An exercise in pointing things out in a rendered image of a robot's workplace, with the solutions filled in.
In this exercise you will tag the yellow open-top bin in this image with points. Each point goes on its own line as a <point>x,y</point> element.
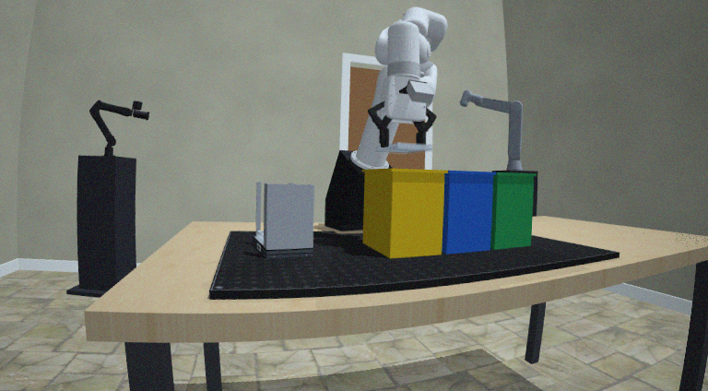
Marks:
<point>403,211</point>

